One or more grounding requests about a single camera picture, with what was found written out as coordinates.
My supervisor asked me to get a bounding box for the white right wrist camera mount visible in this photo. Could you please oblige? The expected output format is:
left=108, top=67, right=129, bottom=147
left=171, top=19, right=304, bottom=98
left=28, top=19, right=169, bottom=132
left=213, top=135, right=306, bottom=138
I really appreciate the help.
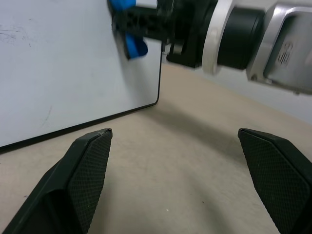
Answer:
left=201, top=0, right=235, bottom=75

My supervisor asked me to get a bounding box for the blue whiteboard eraser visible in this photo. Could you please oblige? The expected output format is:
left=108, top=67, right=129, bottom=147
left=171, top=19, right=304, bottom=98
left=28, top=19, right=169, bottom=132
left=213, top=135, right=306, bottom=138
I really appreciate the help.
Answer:
left=107, top=0, right=149, bottom=60

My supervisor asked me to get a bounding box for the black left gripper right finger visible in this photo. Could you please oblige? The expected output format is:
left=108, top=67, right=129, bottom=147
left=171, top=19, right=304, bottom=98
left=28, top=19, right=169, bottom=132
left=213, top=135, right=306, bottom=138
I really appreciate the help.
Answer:
left=237, top=128, right=312, bottom=234

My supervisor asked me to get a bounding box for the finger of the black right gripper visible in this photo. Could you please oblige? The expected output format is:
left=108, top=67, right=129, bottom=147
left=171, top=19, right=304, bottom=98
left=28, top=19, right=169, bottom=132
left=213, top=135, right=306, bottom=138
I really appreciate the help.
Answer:
left=111, top=5, right=171, bottom=41

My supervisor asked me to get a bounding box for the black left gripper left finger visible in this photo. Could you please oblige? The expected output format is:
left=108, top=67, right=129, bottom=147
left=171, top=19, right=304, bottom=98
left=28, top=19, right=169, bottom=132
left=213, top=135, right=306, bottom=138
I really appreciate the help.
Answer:
left=0, top=128, right=113, bottom=234

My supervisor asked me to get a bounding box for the white whiteboard with black frame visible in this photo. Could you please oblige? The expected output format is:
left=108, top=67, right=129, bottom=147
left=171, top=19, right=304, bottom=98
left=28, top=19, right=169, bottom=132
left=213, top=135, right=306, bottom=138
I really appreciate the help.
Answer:
left=0, top=0, right=162, bottom=150

